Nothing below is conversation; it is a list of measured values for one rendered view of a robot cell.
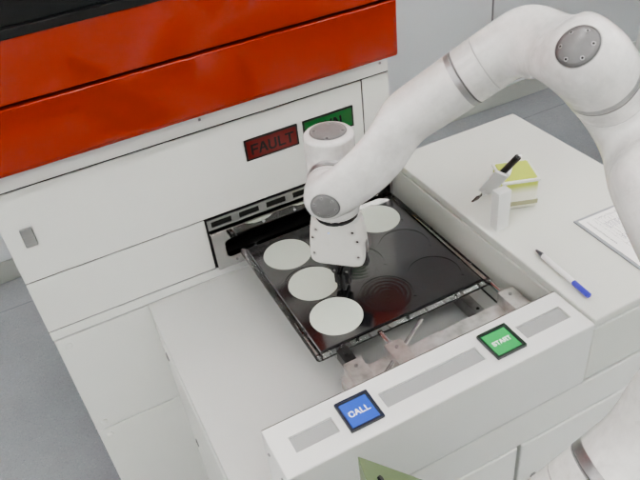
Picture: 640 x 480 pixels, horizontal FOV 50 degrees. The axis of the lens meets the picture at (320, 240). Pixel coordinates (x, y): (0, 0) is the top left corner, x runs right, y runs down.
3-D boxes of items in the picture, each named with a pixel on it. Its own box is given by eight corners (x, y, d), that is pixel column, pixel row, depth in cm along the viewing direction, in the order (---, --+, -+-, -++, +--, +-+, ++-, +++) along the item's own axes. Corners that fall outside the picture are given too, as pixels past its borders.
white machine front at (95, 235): (50, 334, 141) (-29, 170, 116) (388, 203, 166) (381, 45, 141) (53, 344, 138) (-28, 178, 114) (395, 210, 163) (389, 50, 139)
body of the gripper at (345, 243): (302, 217, 118) (309, 266, 125) (358, 223, 115) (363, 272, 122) (314, 192, 124) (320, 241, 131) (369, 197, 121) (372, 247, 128)
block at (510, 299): (496, 304, 126) (497, 291, 125) (510, 296, 127) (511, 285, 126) (525, 330, 121) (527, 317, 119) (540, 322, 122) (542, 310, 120)
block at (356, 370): (344, 374, 117) (343, 363, 115) (361, 367, 118) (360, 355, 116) (368, 407, 111) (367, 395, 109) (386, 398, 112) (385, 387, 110)
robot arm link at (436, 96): (489, 135, 95) (325, 237, 109) (480, 85, 108) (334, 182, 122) (451, 89, 91) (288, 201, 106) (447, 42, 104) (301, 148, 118)
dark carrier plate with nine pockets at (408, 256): (248, 250, 144) (247, 249, 144) (387, 197, 155) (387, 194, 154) (321, 353, 119) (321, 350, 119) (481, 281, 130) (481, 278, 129)
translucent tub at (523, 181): (489, 190, 140) (490, 163, 136) (525, 186, 140) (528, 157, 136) (500, 211, 134) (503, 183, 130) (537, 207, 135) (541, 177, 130)
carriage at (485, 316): (341, 388, 118) (340, 376, 116) (510, 308, 129) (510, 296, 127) (364, 420, 112) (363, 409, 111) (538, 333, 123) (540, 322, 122)
